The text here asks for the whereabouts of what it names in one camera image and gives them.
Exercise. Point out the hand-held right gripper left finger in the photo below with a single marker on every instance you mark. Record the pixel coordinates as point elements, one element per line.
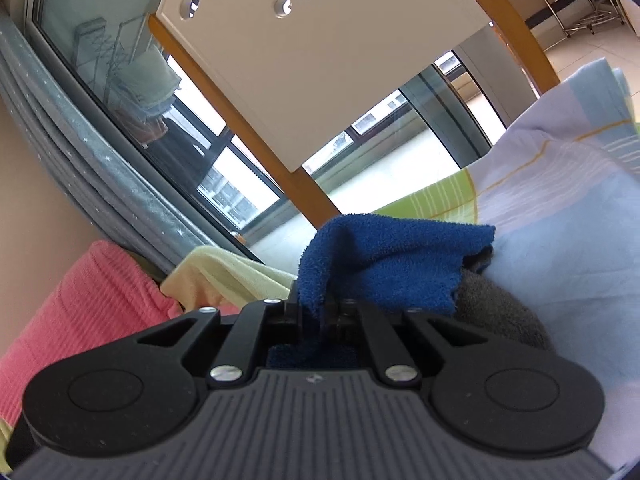
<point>296,318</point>

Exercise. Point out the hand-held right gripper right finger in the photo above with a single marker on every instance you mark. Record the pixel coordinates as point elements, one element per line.
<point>333,321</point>

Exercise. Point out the blue terry towel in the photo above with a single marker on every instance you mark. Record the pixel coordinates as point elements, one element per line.
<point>390,260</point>

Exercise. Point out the pale yellow cloth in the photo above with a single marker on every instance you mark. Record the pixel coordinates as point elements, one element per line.
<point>225,275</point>

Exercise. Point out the black framed window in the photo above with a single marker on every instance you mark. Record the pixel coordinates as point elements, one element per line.
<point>235,185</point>

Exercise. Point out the dark grey towel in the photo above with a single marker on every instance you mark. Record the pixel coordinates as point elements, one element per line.
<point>500,310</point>

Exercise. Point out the pink ribbed blanket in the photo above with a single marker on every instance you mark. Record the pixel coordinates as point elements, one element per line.
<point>75,300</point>

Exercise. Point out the pastel checked bed sheet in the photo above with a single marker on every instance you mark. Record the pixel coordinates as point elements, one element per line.
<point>550,210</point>

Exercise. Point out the grey star print curtain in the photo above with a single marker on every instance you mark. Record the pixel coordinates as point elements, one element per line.
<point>75,160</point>

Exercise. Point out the hanging light clothes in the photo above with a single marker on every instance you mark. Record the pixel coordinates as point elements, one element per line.
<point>142,90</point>

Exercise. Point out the round silver lock knob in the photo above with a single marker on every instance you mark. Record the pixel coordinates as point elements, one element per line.
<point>282,6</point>

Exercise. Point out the grey sliding glass door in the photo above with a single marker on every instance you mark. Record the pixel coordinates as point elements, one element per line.
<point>75,10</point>

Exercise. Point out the white door with wooden frame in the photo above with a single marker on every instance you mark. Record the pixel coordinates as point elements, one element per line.
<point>325,85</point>

